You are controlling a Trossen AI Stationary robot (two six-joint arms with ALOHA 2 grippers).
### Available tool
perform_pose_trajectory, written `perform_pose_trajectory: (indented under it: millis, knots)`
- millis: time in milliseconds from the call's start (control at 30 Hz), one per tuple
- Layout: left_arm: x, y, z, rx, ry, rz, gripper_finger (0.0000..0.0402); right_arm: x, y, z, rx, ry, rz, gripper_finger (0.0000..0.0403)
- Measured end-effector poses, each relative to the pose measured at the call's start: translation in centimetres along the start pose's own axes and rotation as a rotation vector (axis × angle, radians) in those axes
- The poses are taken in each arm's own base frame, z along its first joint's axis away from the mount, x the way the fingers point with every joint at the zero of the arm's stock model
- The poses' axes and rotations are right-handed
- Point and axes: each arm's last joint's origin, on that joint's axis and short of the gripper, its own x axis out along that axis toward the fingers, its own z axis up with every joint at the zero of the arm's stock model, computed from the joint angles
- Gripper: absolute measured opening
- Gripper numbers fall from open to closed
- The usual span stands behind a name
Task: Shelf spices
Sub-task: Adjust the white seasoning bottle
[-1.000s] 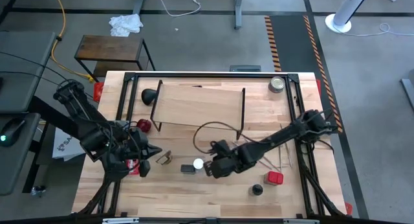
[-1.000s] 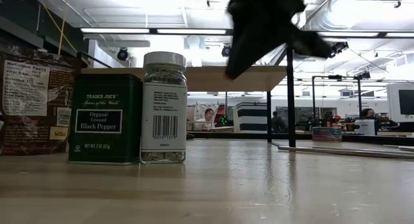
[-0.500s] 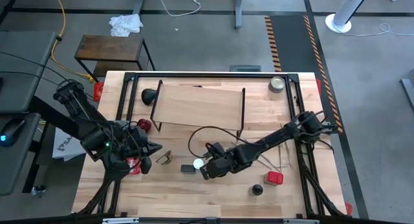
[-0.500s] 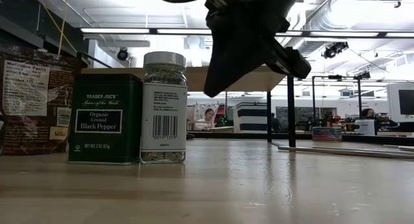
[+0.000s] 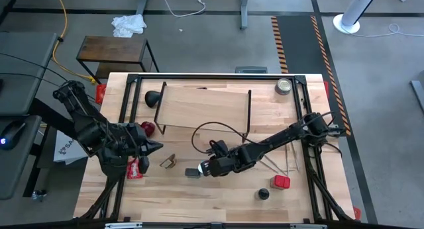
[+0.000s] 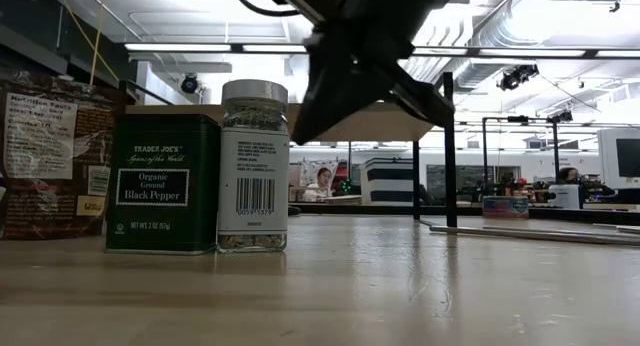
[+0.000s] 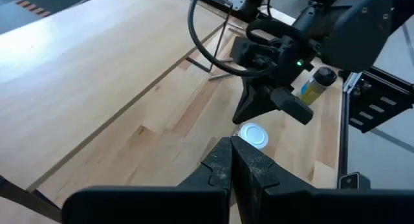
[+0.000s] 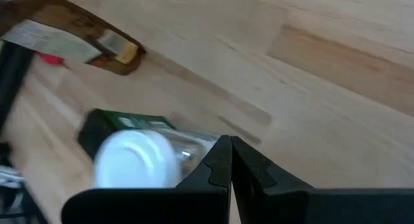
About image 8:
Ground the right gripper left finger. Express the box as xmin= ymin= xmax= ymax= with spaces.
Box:
xmin=61 ymin=135 xmax=233 ymax=224

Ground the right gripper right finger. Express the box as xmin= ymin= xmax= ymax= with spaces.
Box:
xmin=231 ymin=135 xmax=414 ymax=224

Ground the white-lid glass spice jar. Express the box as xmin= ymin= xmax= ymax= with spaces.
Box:
xmin=93 ymin=128 xmax=223 ymax=189

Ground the dark green spice tin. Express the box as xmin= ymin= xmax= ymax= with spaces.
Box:
xmin=77 ymin=107 xmax=175 ymax=160

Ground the brown small frame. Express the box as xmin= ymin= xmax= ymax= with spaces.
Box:
xmin=0 ymin=0 xmax=147 ymax=77

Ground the red candy packet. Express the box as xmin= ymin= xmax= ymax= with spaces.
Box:
xmin=37 ymin=52 xmax=68 ymax=68

